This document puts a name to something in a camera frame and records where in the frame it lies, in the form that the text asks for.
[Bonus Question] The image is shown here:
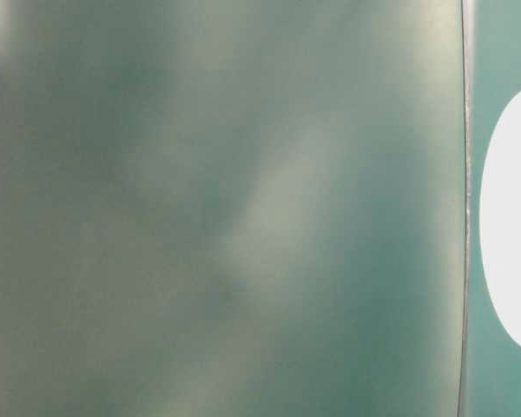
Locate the white bowl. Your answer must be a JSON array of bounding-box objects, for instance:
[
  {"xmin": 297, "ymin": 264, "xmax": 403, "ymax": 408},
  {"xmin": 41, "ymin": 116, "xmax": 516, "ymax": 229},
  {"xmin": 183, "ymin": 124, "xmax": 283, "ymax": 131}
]
[{"xmin": 478, "ymin": 91, "xmax": 521, "ymax": 347}]

